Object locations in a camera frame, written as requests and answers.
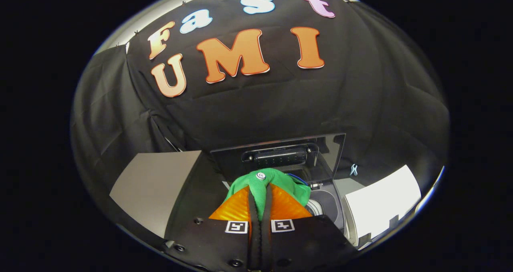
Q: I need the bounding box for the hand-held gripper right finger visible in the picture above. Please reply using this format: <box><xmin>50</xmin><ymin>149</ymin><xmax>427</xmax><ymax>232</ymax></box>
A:
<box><xmin>261</xmin><ymin>183</ymin><xmax>360</xmax><ymax>272</ymax></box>

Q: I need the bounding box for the white flat board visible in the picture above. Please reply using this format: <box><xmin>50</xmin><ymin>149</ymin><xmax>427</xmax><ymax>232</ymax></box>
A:
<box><xmin>344</xmin><ymin>165</ymin><xmax>422</xmax><ymax>242</ymax></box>

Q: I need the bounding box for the row of black cloth clips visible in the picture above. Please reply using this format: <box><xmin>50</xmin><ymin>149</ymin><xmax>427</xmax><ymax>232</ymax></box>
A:
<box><xmin>115</xmin><ymin>0</ymin><xmax>350</xmax><ymax>48</ymax></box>

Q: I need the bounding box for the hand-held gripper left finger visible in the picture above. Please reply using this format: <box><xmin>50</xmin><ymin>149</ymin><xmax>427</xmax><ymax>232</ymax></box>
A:
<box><xmin>164</xmin><ymin>185</ymin><xmax>262</xmax><ymax>272</ymax></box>

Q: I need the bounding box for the green buttoned garment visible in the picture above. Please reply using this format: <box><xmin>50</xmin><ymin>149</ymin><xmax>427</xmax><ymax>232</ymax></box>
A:
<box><xmin>224</xmin><ymin>167</ymin><xmax>312</xmax><ymax>221</ymax></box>

